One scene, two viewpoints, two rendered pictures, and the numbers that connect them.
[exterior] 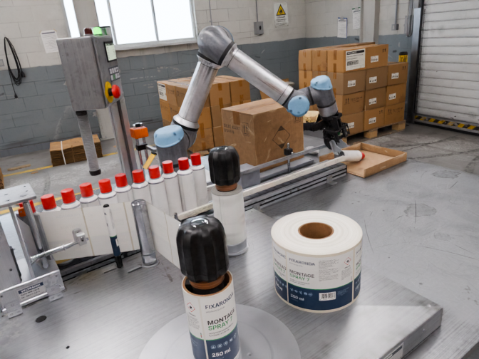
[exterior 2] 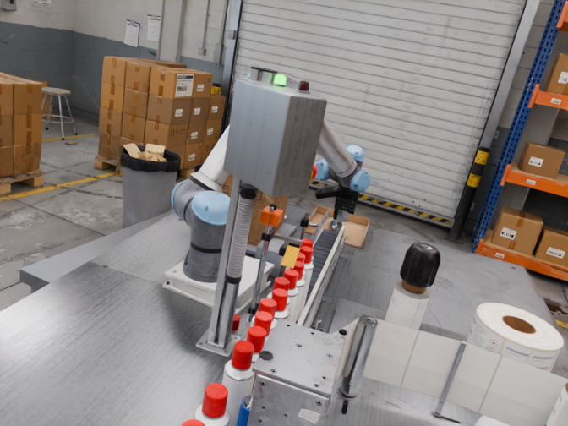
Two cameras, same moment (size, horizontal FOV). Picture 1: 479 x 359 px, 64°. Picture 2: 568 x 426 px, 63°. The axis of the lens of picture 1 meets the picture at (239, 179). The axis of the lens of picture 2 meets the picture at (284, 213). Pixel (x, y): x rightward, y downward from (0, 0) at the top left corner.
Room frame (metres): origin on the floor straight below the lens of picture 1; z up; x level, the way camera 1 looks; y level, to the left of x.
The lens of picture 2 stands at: (0.47, 1.01, 1.55)
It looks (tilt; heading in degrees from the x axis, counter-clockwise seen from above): 19 degrees down; 315
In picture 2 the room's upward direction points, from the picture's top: 11 degrees clockwise
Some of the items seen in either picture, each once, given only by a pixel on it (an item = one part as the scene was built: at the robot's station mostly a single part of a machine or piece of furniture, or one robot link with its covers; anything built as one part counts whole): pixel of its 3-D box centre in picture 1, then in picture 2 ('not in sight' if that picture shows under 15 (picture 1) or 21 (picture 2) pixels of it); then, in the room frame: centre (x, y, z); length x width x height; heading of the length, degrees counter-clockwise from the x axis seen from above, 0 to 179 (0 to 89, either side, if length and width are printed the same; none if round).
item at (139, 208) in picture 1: (144, 233); (357, 357); (0.91, 0.27, 0.97); 0.05 x 0.05 x 0.19
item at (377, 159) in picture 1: (362, 158); (337, 225); (1.69, -0.58, 0.85); 0.30 x 0.26 x 0.04; 123
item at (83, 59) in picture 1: (93, 71); (273, 136); (1.16, 0.39, 1.38); 0.17 x 0.10 x 0.19; 178
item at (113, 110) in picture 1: (122, 135); (239, 219); (1.24, 0.37, 1.16); 0.04 x 0.04 x 0.67; 33
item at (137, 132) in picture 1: (150, 174); (273, 271); (1.18, 0.29, 1.05); 0.10 x 0.04 x 0.33; 33
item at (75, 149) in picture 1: (75, 149); not in sight; (5.16, 2.20, 0.11); 0.65 x 0.54 x 0.22; 112
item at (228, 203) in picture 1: (227, 200); (408, 301); (0.95, 0.04, 1.03); 0.09 x 0.09 x 0.30
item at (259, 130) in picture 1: (263, 133); (251, 195); (1.79, -0.13, 0.99); 0.30 x 0.24 x 0.27; 125
